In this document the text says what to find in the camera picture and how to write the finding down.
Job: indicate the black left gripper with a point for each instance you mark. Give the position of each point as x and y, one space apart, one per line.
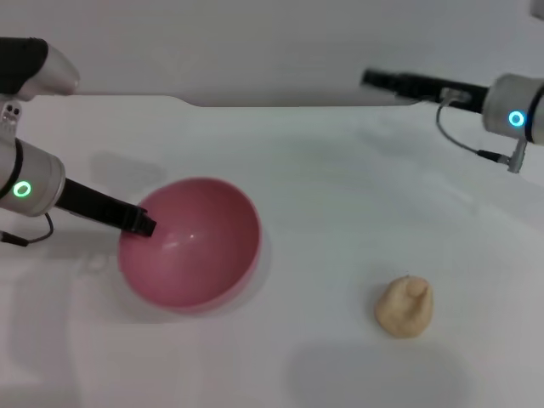
93 204

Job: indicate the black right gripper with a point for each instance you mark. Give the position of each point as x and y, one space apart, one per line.
442 91

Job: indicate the pink plastic bowl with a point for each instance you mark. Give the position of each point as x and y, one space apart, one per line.
200 263

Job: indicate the beige egg yolk pastry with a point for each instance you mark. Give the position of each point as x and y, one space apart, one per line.
401 312

